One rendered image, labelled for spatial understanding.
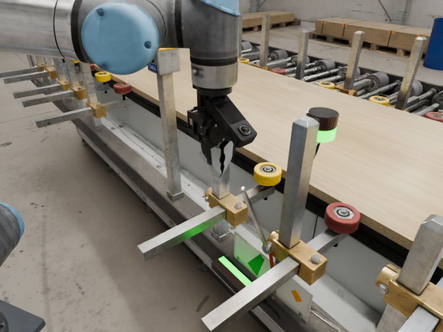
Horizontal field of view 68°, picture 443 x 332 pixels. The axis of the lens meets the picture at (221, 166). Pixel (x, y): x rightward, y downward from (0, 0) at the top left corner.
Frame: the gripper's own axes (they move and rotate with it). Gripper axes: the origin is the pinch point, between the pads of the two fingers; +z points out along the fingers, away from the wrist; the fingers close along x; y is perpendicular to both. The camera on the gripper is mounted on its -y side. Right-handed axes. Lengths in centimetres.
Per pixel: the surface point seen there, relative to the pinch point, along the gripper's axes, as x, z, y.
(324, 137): -10.9, -12.6, -17.4
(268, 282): 3.3, 15.1, -19.6
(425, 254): -6.1, -3.8, -40.3
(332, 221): -18.4, 11.0, -18.9
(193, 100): -39, 11, 67
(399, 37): -593, 69, 230
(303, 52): -116, 1, 70
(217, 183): -6.2, 10.1, 9.0
